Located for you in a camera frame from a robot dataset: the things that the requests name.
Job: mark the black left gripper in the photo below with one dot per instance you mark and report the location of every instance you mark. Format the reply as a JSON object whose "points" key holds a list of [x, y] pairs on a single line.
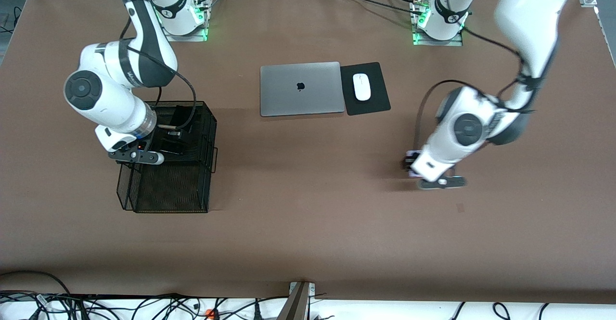
{"points": [[408, 161]]}

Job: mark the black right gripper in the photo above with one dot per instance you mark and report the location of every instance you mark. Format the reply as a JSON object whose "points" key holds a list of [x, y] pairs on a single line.
{"points": [[161, 138]]}

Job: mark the lavender flip phone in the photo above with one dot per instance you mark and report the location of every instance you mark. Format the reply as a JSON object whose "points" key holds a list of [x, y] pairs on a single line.
{"points": [[414, 176]]}

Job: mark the long black phone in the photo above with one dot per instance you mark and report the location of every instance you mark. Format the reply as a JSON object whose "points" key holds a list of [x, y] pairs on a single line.
{"points": [[172, 147]]}

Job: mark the small black flip phone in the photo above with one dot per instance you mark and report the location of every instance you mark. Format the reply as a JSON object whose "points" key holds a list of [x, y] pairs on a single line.
{"points": [[182, 117]]}

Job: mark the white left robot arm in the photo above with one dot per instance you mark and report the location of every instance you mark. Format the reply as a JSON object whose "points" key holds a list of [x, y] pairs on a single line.
{"points": [[524, 17]]}

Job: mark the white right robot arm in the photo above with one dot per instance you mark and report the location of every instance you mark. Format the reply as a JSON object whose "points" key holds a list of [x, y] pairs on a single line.
{"points": [[110, 103]]}

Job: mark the black mouse pad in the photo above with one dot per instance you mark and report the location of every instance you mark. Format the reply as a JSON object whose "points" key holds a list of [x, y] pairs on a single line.
{"points": [[375, 103]]}

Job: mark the white computer mouse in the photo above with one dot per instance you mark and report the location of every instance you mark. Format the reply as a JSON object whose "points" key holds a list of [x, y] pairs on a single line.
{"points": [[362, 89]]}

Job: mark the silver closed laptop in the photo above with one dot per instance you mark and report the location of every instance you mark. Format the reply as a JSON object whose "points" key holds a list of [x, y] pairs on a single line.
{"points": [[288, 94]]}

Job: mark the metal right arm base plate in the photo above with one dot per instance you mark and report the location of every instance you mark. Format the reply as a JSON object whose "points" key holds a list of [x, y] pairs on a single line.
{"points": [[192, 37]]}

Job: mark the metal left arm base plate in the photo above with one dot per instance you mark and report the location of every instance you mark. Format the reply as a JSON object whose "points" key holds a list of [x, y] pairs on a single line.
{"points": [[457, 43]]}

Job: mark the aluminium camera post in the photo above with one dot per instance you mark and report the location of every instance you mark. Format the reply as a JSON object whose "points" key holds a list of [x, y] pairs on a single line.
{"points": [[298, 305]]}

